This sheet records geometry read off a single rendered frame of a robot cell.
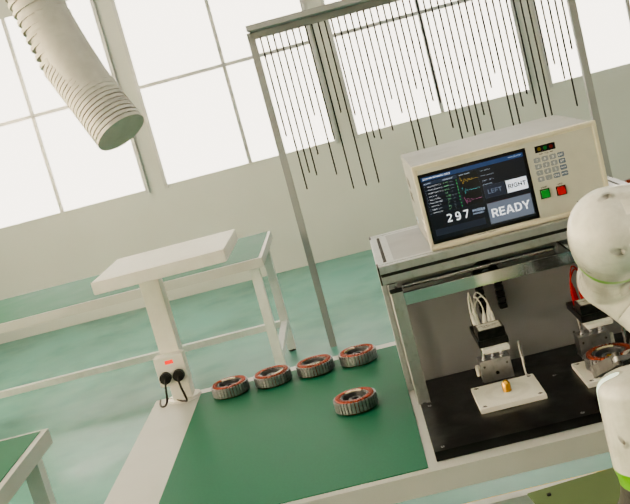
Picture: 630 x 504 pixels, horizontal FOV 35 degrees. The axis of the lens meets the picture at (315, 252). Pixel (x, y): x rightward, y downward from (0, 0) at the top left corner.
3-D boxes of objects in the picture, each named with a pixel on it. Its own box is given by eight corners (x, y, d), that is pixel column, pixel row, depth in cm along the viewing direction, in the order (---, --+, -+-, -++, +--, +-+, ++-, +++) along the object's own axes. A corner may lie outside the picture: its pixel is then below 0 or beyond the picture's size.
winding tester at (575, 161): (613, 205, 233) (595, 120, 229) (431, 251, 235) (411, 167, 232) (572, 186, 271) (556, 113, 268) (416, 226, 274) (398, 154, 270)
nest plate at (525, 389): (547, 398, 220) (546, 393, 220) (481, 414, 221) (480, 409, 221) (533, 377, 235) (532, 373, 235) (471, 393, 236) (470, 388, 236)
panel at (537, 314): (665, 320, 250) (642, 206, 245) (410, 384, 254) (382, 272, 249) (664, 319, 251) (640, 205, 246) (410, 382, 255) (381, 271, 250)
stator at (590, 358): (643, 366, 221) (639, 350, 220) (593, 378, 221) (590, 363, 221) (628, 352, 232) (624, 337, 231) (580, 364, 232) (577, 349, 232)
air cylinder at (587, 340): (613, 351, 238) (608, 330, 237) (582, 359, 239) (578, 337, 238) (607, 346, 243) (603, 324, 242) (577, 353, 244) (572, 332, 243)
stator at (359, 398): (380, 409, 247) (377, 395, 247) (337, 420, 247) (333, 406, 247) (376, 395, 258) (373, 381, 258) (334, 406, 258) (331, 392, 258)
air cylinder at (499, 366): (514, 376, 240) (509, 354, 239) (484, 383, 240) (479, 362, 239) (510, 369, 245) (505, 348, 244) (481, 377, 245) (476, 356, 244)
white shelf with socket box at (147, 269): (268, 408, 272) (223, 248, 264) (138, 440, 274) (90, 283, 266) (274, 370, 306) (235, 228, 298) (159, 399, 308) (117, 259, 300)
